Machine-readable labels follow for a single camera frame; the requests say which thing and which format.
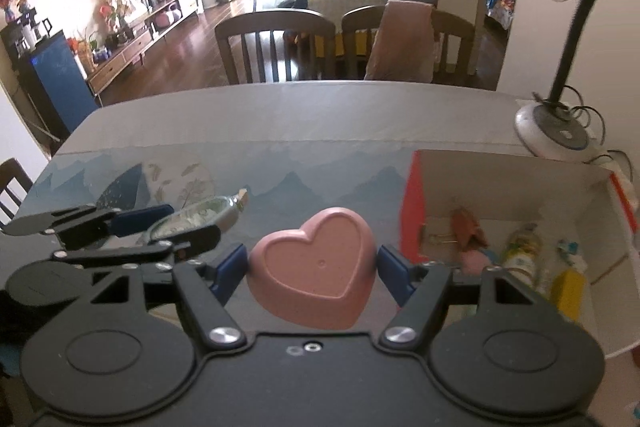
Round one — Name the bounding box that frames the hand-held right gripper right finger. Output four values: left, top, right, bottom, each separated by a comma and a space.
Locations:
377, 244, 552, 349

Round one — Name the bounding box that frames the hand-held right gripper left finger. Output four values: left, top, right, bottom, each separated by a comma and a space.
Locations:
74, 242, 249, 351

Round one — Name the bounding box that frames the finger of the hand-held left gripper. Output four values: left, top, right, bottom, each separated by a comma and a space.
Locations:
46, 203, 176, 240
52, 225, 222, 265

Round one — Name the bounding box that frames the clear glass bottle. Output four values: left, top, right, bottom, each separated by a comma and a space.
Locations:
141, 187, 250, 244

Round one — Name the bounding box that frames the pink heart dish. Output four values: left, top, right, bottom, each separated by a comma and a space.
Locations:
248, 206, 377, 331

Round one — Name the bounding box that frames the pink pig figurine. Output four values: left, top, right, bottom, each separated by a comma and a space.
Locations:
459, 251, 494, 278

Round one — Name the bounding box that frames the pink binder clip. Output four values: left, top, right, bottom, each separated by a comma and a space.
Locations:
424, 206, 489, 253

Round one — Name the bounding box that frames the yellow label jar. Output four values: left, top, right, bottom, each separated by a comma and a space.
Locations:
502, 222, 544, 281

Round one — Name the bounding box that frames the red cardboard box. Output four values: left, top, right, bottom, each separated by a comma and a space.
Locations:
400, 149, 640, 361

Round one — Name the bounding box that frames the small yellow box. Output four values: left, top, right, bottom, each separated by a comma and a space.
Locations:
548, 269, 587, 323

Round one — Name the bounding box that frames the white rabbit figurine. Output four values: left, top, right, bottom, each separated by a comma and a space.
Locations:
555, 238, 590, 271

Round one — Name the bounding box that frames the brown wooden dining chair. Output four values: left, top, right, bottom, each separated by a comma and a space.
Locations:
214, 9, 337, 86
0, 157, 35, 228
341, 5, 476, 86

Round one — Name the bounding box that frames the wooden tv cabinet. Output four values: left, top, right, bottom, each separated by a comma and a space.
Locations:
87, 0, 201, 108

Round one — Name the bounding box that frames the black blue water dispenser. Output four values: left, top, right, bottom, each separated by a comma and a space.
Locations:
0, 14, 101, 144

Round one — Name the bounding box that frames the pink towel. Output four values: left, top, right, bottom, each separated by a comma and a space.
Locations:
363, 0, 435, 83

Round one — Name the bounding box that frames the bed with colourful bedding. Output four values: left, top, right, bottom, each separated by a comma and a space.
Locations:
487, 0, 519, 43

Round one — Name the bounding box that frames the black lamp cable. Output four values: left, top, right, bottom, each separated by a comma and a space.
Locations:
531, 92, 640, 168

